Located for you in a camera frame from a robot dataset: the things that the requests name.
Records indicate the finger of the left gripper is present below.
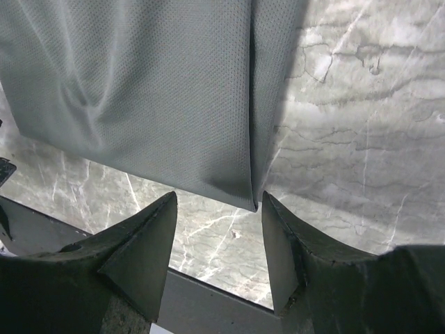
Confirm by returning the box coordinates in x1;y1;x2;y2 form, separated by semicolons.
0;118;17;189

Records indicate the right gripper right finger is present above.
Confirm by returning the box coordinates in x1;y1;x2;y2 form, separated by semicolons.
261;193;444;333

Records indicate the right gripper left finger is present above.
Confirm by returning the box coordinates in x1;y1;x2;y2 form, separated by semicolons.
1;192;177;333

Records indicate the dark grey t shirt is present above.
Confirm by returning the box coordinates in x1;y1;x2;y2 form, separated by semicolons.
1;1;307;211

